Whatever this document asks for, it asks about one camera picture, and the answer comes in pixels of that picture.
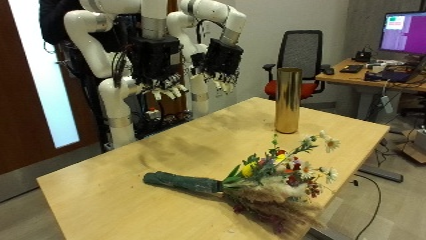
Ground wooden office desk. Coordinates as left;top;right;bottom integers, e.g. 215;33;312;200
315;58;426;121

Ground grey table foot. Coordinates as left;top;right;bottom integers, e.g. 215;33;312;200
357;164;405;184

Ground black desk phone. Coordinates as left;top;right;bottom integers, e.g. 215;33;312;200
353;48;375;64

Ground cardboard box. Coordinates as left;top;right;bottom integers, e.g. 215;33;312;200
396;129;426;165

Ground white hanging power adapter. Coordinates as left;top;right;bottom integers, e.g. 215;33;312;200
380;95;396;115

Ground flower bouquet with green stem wrap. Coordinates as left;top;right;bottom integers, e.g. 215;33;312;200
142;129;343;236

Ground person in black clothes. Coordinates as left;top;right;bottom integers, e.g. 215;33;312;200
38;0;87;46

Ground computer monitor purple screen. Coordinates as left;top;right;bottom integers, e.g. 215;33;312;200
379;11;426;56

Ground tall gold cylinder vase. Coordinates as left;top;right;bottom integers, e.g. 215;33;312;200
273;67;305;135

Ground black office chair red seat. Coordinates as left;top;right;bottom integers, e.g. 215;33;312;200
261;29;333;101

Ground brown door with glass panel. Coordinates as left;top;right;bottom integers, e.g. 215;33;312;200
0;0;102;176

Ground black floor cable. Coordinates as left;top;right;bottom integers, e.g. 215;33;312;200
352;173;384;240

